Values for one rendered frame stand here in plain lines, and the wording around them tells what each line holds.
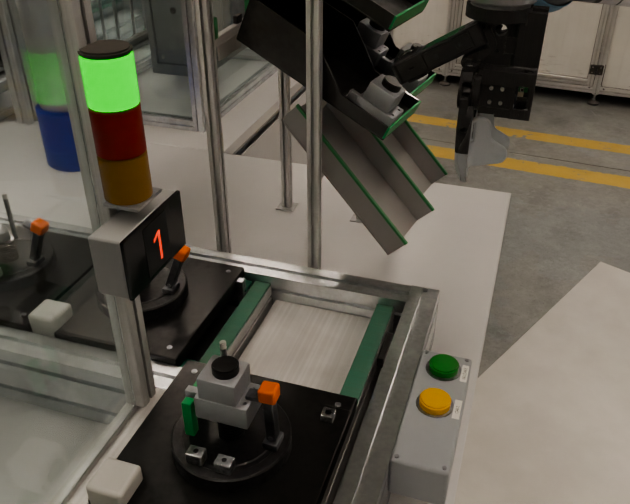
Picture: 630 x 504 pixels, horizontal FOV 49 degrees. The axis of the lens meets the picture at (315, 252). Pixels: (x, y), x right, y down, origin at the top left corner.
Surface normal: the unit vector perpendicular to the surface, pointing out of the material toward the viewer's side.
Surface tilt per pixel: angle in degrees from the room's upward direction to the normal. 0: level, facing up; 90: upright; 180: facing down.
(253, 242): 0
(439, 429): 0
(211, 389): 90
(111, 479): 0
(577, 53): 90
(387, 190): 45
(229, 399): 90
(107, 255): 90
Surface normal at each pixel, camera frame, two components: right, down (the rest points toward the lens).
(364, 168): 0.62, -0.42
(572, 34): -0.39, 0.49
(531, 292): 0.00, -0.84
